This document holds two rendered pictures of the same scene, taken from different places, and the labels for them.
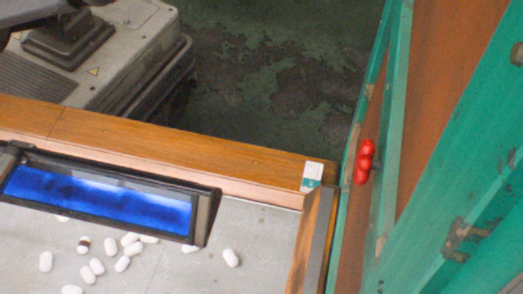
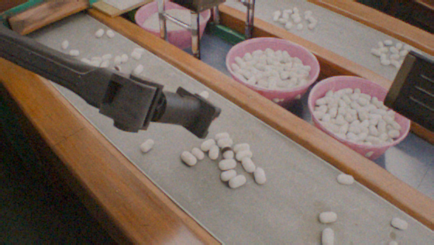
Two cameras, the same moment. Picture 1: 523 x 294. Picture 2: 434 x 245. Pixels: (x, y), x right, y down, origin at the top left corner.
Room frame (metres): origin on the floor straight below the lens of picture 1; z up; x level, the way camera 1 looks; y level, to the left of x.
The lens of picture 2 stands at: (0.90, 1.01, 1.33)
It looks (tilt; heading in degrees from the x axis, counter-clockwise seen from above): 44 degrees down; 215
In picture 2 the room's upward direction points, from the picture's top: straight up
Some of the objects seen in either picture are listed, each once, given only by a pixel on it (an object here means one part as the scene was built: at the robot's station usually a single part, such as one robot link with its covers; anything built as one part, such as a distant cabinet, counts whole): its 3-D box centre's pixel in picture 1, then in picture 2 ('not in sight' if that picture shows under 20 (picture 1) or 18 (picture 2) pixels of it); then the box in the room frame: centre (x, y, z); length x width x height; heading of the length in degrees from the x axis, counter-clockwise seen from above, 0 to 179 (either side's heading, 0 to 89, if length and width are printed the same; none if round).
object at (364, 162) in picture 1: (367, 163); not in sight; (0.27, -0.09, 1.24); 0.04 x 0.02 x 0.04; 170
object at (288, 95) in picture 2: not in sight; (271, 74); (0.13, 0.67, 0.72); 0.27 x 0.27 x 0.10
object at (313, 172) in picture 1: (311, 177); not in sight; (0.55, -0.10, 0.77); 0.06 x 0.04 x 0.02; 170
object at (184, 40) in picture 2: not in sight; (173, 24); (0.05, 0.24, 0.72); 0.27 x 0.27 x 0.10
